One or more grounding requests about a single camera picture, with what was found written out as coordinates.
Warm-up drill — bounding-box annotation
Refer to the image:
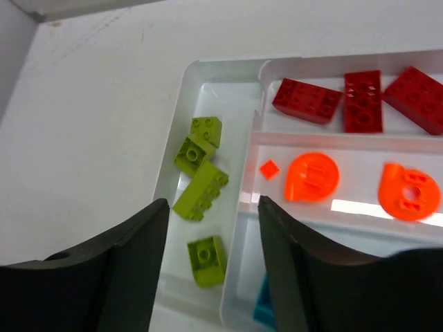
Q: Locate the lime sloped lego brick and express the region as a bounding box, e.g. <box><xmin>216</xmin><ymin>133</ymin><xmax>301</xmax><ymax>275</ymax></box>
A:
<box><xmin>174</xmin><ymin>133</ymin><xmax>216</xmax><ymax>177</ymax></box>

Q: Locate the long lime green lego brick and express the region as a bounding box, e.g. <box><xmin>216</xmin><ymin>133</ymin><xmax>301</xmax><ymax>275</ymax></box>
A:
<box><xmin>172</xmin><ymin>161</ymin><xmax>229</xmax><ymax>221</ymax></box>

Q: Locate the red sloped lego brick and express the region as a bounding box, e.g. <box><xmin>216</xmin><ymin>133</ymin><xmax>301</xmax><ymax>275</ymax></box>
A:
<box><xmin>383</xmin><ymin>66</ymin><xmax>442</xmax><ymax>136</ymax></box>

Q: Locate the white compartment tray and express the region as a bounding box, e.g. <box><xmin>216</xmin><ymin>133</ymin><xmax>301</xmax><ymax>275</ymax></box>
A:
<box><xmin>154</xmin><ymin>50</ymin><xmax>442</xmax><ymax>331</ymax></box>

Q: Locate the orange ring lego piece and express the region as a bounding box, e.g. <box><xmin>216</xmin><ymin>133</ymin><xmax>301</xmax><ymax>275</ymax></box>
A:
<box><xmin>283</xmin><ymin>151</ymin><xmax>341</xmax><ymax>203</ymax></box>

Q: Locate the orange curved lego piece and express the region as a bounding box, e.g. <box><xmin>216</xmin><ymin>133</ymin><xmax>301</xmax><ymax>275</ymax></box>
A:
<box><xmin>378</xmin><ymin>163</ymin><xmax>442</xmax><ymax>222</ymax></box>

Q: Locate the lime curved lego brick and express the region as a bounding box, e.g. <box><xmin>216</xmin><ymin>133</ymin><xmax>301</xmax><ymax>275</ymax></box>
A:
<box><xmin>187</xmin><ymin>235</ymin><xmax>227</xmax><ymax>288</ymax></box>

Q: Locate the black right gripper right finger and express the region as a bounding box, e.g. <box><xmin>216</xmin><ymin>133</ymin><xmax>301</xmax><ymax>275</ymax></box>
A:
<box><xmin>257</xmin><ymin>196</ymin><xmax>442</xmax><ymax>331</ymax></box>

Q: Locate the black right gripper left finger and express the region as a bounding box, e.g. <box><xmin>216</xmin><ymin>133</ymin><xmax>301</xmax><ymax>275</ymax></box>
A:
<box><xmin>1</xmin><ymin>199</ymin><xmax>170</xmax><ymax>331</ymax></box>

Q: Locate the small orange lego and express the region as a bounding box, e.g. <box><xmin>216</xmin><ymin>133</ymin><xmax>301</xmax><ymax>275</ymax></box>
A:
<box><xmin>260</xmin><ymin>159</ymin><xmax>280</xmax><ymax>181</ymax></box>

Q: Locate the teal curved lego brick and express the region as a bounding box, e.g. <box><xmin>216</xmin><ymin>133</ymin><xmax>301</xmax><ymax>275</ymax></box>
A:
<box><xmin>253</xmin><ymin>275</ymin><xmax>276</xmax><ymax>331</ymax></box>

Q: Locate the red curved lego brick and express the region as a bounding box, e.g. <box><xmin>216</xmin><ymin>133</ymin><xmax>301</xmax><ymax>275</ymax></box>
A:
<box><xmin>272</xmin><ymin>78</ymin><xmax>343</xmax><ymax>125</ymax></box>

